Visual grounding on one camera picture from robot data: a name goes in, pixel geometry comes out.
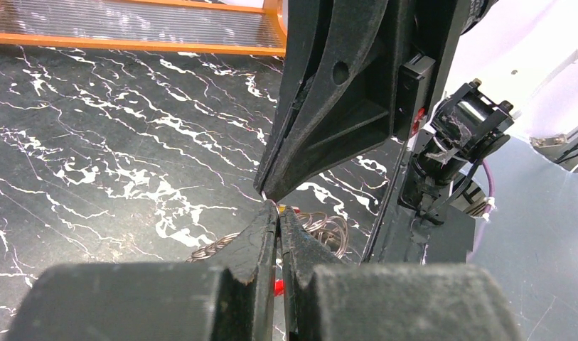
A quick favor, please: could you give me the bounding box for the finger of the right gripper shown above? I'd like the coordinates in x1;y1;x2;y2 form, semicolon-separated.
261;1;414;201
254;1;333;193

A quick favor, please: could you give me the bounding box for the orange wooden rack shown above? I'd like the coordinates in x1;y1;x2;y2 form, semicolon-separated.
0;0;287;57

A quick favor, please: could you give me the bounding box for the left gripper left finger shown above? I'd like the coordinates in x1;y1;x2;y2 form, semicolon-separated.
6;200;278;340

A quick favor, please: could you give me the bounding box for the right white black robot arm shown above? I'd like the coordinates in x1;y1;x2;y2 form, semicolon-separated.
255;1;578;200

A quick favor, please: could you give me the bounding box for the white red keyring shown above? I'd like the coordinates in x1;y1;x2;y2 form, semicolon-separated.
186;200;348;299

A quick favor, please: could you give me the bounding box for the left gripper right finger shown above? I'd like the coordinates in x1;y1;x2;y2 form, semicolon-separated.
279;209;521;340

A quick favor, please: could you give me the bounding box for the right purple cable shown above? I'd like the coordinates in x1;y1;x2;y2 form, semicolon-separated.
467;160;498;255

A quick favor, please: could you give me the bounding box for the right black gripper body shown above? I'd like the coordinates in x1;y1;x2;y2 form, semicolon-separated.
392;1;496;141

